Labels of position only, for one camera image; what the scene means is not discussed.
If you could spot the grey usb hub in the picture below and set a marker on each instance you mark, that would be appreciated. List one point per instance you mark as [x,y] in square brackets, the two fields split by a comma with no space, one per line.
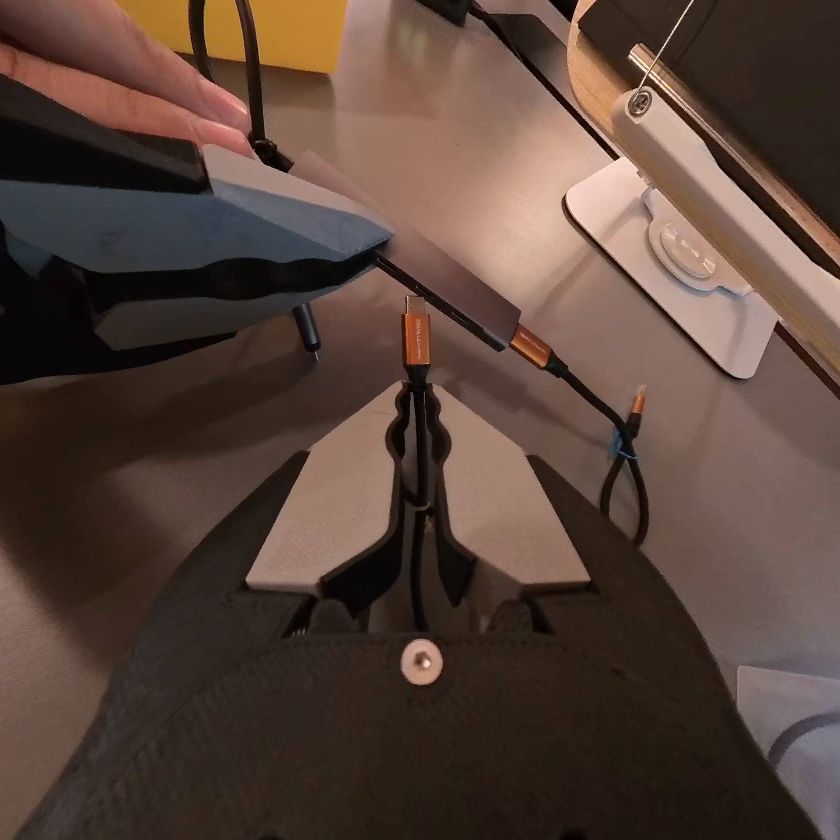
[453,279]

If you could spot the white stand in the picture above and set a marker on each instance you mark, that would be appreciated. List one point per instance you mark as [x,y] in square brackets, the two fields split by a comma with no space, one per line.
[617,203]

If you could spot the yellow box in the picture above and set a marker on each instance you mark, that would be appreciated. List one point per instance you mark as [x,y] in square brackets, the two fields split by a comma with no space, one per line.
[295,33]

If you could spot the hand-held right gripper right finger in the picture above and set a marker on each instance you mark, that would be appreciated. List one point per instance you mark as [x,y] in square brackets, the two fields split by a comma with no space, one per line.
[512,518]

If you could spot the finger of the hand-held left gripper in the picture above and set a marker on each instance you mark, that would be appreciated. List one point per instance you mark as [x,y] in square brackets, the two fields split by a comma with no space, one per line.
[229,216]
[197,315]

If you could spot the white paper sheet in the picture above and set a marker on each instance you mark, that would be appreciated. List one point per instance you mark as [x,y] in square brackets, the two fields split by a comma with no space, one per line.
[787,709]

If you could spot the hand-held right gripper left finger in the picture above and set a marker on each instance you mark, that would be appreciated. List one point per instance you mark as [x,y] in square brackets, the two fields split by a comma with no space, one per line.
[315,525]

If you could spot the person's left hand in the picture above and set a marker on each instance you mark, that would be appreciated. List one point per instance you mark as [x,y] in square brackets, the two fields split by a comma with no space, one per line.
[98,59]

